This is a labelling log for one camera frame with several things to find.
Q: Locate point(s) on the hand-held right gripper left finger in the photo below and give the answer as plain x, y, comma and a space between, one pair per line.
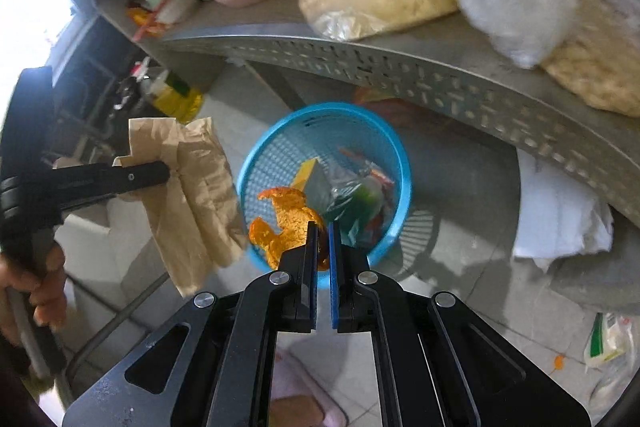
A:
300, 277

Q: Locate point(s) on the yellow packet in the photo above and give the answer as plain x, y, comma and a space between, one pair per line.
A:
307, 177

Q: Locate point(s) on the person's left hand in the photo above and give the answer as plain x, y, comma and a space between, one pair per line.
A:
52, 292

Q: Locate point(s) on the brown paper bag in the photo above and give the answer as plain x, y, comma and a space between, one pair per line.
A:
200, 207

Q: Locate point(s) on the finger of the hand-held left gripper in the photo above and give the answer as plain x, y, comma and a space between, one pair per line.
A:
130, 177
85, 203

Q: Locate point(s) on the blue mesh waste basket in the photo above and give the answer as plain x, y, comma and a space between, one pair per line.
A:
280, 157

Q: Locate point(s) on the orange peel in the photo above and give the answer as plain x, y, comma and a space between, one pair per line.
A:
290, 217

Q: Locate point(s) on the bag of pale beans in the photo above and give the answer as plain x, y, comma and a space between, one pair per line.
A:
600, 67

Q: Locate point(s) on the cooking oil bottle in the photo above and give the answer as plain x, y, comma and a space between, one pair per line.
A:
175, 99

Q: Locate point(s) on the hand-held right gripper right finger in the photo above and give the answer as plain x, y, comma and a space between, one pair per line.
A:
345, 287

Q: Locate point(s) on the knotted white plastic bag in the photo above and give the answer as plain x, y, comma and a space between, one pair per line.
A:
510, 2

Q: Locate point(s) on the green white packet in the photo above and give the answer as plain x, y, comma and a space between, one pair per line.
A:
602, 342

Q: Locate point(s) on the white bags on floor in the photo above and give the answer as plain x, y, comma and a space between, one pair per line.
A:
555, 217

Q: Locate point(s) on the perforated metal shelf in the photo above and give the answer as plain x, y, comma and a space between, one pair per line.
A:
400, 67

